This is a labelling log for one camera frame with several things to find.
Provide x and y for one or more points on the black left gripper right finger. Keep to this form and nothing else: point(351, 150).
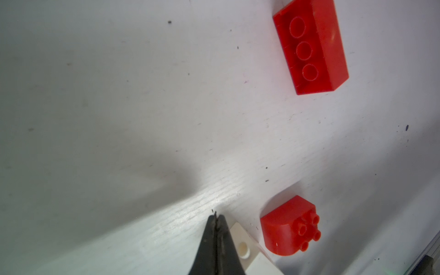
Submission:
point(226, 258)

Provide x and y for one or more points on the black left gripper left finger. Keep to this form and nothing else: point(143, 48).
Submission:
point(205, 262)

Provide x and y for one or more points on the white lego brick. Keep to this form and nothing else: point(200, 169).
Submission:
point(253, 259)

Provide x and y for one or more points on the long red lego brick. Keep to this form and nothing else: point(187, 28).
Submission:
point(310, 37)

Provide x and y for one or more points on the red curved lego brick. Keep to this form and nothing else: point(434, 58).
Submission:
point(290, 227)

